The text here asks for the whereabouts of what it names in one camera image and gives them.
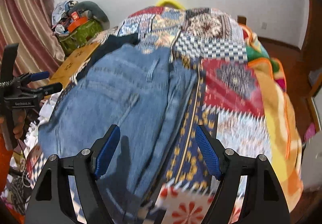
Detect orange sleeve forearm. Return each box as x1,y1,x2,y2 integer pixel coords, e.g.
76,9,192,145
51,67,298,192
0,133,13,193

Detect person's left hand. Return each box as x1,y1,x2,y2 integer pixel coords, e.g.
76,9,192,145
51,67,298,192
13,110,26,139

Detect green patterned bag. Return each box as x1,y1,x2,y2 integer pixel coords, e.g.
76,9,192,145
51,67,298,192
56,19,103,56

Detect striped pink curtain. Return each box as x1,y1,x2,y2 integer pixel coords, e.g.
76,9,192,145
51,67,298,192
1,0,65,75

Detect brown wooden door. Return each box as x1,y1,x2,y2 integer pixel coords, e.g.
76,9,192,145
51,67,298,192
301,0,321,70

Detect orange yellow fleece blanket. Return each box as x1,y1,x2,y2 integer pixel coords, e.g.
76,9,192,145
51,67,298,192
239,24,303,211

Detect dark navy folded garment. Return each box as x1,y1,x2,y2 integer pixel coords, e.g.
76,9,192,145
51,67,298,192
73,33,140,84

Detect pile of clothes on bag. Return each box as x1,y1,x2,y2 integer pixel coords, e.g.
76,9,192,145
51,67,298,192
51,1,80,36

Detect blue denim jeans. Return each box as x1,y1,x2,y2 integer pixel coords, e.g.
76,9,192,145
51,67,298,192
38,44,196,223

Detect grey plush pillow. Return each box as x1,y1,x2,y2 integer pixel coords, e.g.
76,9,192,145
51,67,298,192
67,1,110,30

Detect brown cardboard box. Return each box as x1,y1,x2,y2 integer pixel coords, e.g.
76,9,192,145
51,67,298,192
48,43,99,89

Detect colourful patchwork bedspread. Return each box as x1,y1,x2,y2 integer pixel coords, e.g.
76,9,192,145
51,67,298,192
25,6,273,224

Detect yellow plastic hoop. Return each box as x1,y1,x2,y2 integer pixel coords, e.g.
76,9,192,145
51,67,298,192
156,0,185,10

